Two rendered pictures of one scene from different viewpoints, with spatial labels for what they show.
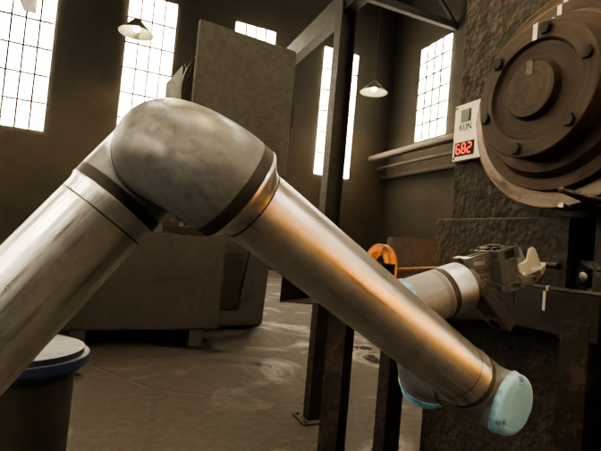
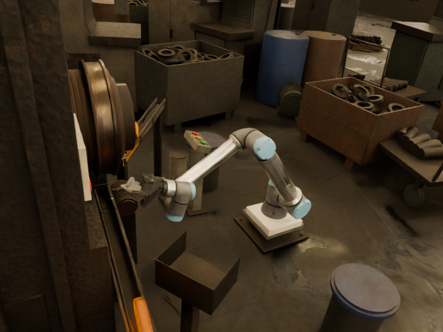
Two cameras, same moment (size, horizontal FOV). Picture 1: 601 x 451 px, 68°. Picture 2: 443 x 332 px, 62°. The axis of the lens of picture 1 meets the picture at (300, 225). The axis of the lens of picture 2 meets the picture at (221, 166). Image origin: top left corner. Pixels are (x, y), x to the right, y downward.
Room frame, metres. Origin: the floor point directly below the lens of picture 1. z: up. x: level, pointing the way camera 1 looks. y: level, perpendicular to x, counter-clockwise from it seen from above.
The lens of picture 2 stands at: (2.35, -0.16, 1.76)
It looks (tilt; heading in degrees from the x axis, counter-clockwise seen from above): 31 degrees down; 175
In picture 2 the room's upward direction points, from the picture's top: 6 degrees clockwise
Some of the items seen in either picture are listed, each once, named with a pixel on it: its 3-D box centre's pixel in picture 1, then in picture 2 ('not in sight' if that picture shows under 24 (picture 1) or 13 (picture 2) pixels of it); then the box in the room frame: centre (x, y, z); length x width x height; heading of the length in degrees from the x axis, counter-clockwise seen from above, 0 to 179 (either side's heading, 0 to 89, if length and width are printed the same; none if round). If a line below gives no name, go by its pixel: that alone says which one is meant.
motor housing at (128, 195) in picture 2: not in sight; (124, 224); (0.59, -0.56, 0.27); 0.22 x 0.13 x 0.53; 23
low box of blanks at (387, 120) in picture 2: not in sight; (354, 120); (-1.15, 1.47, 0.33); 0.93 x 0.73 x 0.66; 30
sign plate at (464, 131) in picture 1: (486, 126); (80, 155); (1.30, -0.53, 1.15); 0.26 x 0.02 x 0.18; 23
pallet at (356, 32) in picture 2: not in sight; (355, 37); (-6.73, 3.52, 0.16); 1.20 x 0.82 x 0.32; 13
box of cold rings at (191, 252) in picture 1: (137, 278); not in sight; (3.22, 1.14, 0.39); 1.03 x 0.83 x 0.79; 117
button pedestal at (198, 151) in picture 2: not in sight; (196, 174); (0.04, -0.14, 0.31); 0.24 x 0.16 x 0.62; 23
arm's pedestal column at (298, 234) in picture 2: not in sight; (271, 224); (0.26, 0.42, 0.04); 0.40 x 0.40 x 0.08; 27
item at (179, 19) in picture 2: not in sight; (182, 35); (-3.54, -0.45, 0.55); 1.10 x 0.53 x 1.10; 43
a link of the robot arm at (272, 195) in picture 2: not in sight; (279, 190); (0.26, 0.43, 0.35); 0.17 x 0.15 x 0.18; 28
